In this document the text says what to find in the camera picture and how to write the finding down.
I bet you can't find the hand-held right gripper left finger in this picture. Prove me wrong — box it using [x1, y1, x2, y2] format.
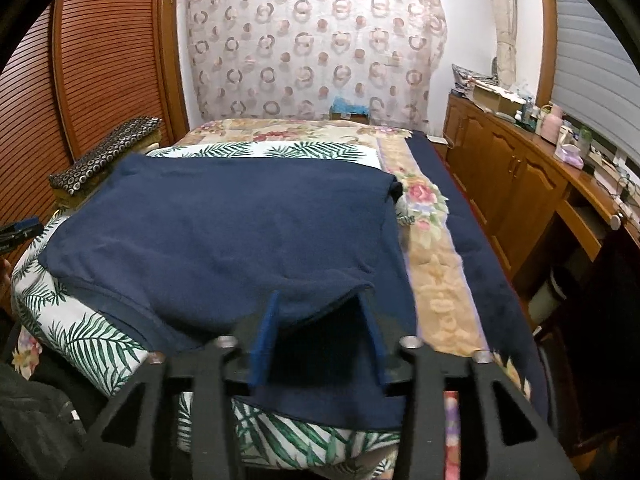
[85, 290, 281, 480]

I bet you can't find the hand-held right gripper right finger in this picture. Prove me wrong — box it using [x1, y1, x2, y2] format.
[357, 302, 581, 480]

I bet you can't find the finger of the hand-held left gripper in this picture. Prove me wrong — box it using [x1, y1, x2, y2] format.
[0, 216, 43, 253]

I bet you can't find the navy t-shirt with orange print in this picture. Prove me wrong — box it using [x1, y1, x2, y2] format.
[37, 152, 418, 428]

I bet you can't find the olive gold cushion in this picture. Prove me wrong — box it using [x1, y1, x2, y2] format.
[55, 127, 163, 208]

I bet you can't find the bed with floral cover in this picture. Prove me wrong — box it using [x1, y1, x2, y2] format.
[17, 117, 551, 480]

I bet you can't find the dark circle patterned pillow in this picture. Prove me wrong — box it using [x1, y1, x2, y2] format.
[48, 116, 163, 196]

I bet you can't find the white trash bin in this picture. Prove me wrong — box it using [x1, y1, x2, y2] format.
[527, 262, 583, 331]

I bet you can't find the wooden louvered wardrobe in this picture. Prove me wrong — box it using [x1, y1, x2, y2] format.
[0, 0, 191, 281]

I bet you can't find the black bag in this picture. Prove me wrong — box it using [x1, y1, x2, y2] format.
[0, 360, 96, 480]

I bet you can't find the wooden cabinet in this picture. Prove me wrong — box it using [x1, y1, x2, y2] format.
[442, 92, 640, 301]

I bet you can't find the dark chair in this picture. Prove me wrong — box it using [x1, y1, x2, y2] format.
[542, 225, 640, 461]

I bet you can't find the blue cardboard box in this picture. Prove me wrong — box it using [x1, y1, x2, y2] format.
[329, 95, 371, 125]

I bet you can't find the lilac tissue box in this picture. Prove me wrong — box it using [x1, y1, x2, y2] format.
[557, 142, 586, 168]

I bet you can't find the patterned plastic bag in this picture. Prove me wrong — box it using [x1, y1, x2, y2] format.
[451, 63, 496, 98]

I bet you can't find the pink thermos bottle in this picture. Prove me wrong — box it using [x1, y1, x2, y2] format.
[542, 102, 565, 143]

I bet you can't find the circle patterned sheer curtain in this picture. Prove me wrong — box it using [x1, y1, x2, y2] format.
[177, 0, 448, 133]

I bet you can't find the cream lace curtain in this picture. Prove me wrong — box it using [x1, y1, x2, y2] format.
[492, 0, 519, 86]

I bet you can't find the white roller blind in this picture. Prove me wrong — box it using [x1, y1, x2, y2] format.
[550, 0, 640, 161]

